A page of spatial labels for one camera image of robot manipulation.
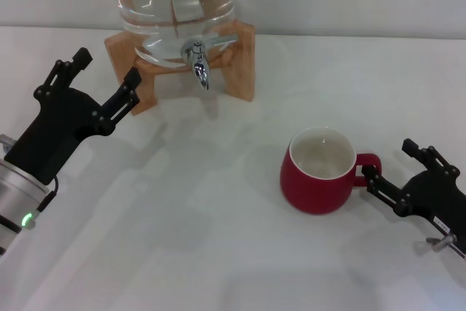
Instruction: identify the red cup white inside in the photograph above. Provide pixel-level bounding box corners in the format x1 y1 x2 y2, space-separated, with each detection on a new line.
279 126 383 214

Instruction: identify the chrome faucet with lever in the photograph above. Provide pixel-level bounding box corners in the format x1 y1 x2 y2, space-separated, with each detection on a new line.
181 33 240 91

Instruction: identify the wooden dispenser stand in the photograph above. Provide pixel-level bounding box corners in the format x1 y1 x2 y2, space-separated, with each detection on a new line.
104 19 256 117

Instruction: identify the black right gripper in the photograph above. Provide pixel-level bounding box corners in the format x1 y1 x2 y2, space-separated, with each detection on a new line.
358 138 466 253

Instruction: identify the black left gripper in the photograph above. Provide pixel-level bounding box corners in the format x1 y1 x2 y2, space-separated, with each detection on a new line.
4 47 143 186

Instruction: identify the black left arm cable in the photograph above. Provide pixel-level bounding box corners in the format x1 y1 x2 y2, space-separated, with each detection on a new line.
34 177 60 218

